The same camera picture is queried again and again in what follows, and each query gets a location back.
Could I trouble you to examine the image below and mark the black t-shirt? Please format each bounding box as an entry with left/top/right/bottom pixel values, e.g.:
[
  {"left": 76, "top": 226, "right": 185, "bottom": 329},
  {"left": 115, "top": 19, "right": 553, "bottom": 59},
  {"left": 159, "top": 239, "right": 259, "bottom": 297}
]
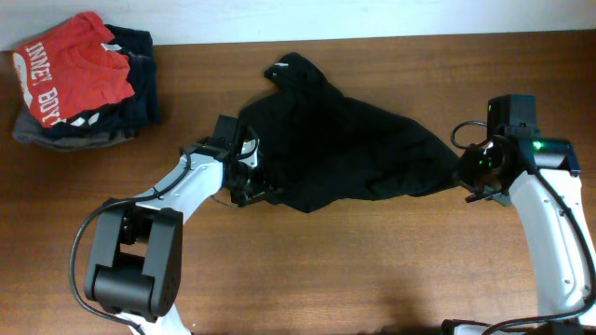
[{"left": 239, "top": 52, "right": 458, "bottom": 213}]

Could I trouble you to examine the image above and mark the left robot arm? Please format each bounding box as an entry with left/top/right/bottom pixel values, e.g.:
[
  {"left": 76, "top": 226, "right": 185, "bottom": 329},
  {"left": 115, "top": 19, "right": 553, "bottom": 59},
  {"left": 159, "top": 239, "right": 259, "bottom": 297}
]
[{"left": 69, "top": 117, "right": 266, "bottom": 334}]

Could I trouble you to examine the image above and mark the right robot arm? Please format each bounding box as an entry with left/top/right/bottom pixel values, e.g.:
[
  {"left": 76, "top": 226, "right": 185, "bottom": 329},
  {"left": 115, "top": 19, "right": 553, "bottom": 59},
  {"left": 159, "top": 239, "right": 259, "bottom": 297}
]
[{"left": 441, "top": 135, "right": 595, "bottom": 334}]

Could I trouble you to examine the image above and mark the navy folded garment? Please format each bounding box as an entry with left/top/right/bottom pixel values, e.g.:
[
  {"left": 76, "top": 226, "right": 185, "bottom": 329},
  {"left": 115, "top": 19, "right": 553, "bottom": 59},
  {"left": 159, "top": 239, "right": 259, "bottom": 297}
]
[{"left": 42, "top": 24, "right": 162, "bottom": 138}]

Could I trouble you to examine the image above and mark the red folded printed t-shirt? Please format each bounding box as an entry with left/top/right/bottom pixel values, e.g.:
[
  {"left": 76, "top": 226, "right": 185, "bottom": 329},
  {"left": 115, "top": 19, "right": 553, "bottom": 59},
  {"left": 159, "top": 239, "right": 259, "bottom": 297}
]
[{"left": 13, "top": 12, "right": 134, "bottom": 128}]

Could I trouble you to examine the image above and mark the grey folded garment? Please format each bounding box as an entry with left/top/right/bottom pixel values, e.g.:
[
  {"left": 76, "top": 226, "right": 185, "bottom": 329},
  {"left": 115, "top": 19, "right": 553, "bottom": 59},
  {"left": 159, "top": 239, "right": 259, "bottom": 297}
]
[{"left": 11, "top": 107, "right": 137, "bottom": 153}]

